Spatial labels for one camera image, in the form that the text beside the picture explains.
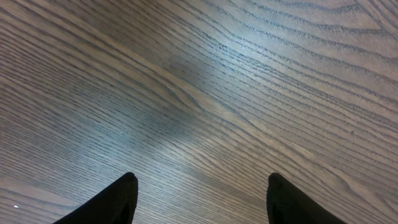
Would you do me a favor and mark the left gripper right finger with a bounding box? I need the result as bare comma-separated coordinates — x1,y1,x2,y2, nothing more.
266,172,345,224

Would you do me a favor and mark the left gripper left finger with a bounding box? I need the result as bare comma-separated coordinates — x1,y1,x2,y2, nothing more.
55,172,138,224

